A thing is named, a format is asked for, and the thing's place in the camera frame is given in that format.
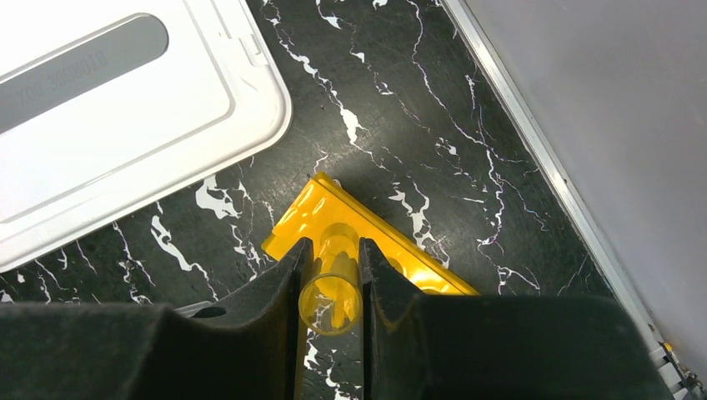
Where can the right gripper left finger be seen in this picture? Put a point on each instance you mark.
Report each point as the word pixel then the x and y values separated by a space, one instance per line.
pixel 242 347

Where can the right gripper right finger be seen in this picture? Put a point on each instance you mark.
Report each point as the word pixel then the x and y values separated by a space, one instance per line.
pixel 528 347

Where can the clear glass test tube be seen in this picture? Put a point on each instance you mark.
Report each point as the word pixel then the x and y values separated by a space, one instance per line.
pixel 330 302

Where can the yellow test tube rack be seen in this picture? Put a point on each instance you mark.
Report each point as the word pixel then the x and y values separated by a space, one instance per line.
pixel 342 215

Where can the white bin lid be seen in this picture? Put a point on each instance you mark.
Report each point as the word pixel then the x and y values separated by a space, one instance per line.
pixel 107 106

